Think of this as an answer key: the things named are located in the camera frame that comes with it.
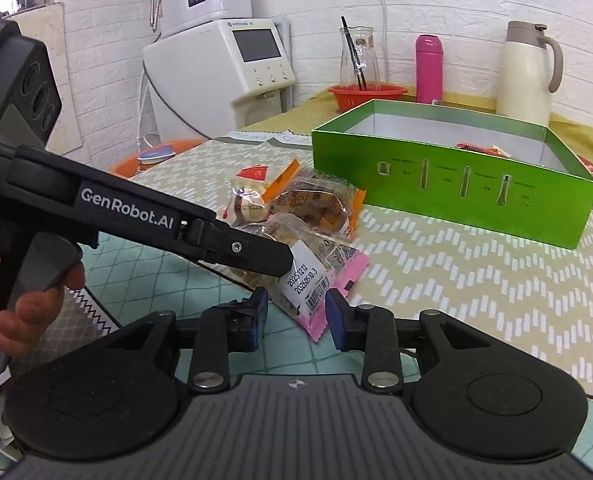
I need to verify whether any green cardboard box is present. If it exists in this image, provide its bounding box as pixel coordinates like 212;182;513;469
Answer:
311;99;593;250

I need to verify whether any glass carafe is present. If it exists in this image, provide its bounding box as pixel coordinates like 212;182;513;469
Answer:
339;26;380;92

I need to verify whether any red plastic bowl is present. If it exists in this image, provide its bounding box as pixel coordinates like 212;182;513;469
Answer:
327;84;408;115

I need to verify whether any person's left hand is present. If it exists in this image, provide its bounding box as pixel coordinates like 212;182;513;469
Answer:
0;220;86;357

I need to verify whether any cream thermal jug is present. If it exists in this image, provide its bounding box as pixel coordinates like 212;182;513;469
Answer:
495;21;564;128

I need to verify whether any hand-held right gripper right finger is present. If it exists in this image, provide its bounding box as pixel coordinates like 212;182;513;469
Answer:
325;287;492;392

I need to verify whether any pink-edged snack packet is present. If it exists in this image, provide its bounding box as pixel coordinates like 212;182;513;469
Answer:
226;212;370;343

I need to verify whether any clear red-label pastry packet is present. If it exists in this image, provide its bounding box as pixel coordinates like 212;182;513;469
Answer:
222;164;272;226

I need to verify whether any yellow tablecloth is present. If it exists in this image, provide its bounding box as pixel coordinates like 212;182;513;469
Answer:
236;85;593;161

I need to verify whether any orange plastic basin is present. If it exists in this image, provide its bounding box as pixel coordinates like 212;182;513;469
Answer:
109;139;207;181

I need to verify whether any pink thermos bottle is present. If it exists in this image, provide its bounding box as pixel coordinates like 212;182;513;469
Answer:
415;34;445;106

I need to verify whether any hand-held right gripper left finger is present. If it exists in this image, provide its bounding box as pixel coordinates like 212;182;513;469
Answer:
110;287;268;395

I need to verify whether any black straw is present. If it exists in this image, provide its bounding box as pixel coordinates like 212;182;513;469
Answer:
341;15;368;92

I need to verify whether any teal diamond-pattern cloth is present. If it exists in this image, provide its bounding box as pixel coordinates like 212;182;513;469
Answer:
79;240;593;466

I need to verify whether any white water dispenser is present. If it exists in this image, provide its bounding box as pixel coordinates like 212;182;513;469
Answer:
143;19;297;143

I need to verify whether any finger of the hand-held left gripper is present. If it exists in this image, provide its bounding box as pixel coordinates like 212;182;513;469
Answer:
176;219;296;278

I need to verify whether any orange-edged snack packet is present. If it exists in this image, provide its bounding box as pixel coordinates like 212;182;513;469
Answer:
264;159;367;241

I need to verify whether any blue lidded container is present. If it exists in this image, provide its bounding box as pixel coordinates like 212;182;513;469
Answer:
137;144;177;171

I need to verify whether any beige chevron tablecloth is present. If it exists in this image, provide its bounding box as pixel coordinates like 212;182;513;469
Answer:
126;137;593;396

